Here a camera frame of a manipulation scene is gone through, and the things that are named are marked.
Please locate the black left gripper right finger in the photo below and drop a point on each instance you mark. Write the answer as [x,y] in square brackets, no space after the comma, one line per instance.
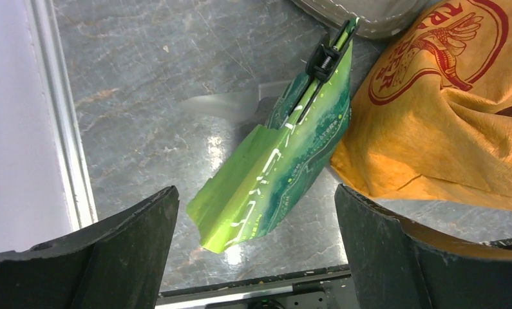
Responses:
[396,262]

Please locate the green cat litter bag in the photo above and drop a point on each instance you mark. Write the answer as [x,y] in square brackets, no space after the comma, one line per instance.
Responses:
[274,165]

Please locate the orange paper tote bag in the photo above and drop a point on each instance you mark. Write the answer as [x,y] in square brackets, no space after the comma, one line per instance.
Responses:
[433,118]

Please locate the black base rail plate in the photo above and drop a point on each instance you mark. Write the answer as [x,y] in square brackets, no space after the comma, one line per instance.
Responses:
[330,287]

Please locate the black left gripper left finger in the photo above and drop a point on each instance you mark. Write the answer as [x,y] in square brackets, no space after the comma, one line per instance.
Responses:
[117,262]

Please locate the black bag clip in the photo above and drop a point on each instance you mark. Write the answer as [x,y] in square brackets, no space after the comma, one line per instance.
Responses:
[323,62]

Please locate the brown translucent litter box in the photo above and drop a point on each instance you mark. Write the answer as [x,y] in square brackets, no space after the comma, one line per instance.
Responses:
[378,19]

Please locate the aluminium frame post left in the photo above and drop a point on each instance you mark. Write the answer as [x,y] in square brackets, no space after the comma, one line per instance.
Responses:
[73,170]

